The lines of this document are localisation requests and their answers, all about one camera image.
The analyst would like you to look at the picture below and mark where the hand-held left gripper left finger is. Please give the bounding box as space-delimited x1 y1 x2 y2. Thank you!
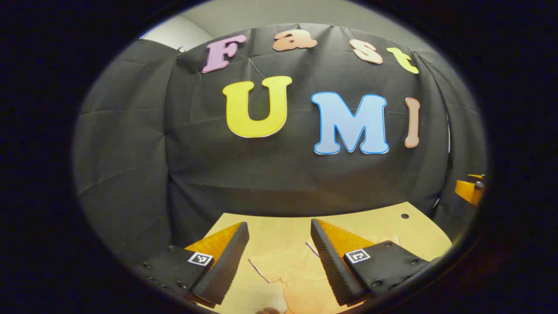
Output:
135 221 250 308

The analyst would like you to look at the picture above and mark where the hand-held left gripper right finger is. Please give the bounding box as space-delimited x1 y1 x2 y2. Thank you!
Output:
310 218 443 308

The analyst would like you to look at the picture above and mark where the orange T-shirt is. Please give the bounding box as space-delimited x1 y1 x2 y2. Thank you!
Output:
248 235 401 314

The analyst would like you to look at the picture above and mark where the black backdrop cloth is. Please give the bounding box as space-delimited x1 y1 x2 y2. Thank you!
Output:
73 23 488 262

